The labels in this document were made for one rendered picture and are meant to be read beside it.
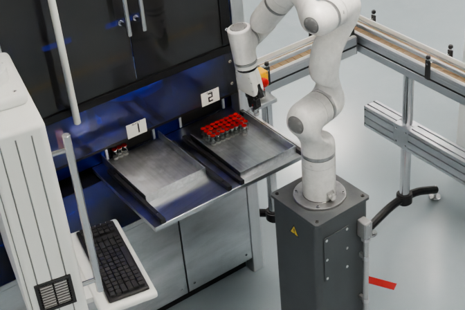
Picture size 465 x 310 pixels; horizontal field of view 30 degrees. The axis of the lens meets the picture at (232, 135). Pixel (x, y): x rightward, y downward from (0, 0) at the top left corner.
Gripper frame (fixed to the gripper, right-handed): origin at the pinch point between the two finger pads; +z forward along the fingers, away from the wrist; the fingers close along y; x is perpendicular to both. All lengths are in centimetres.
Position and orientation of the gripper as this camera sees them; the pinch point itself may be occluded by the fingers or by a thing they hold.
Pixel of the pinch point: (254, 102)
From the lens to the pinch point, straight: 317.3
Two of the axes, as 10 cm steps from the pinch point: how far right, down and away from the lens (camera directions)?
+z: 1.9, 8.0, 5.7
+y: 6.2, 3.5, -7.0
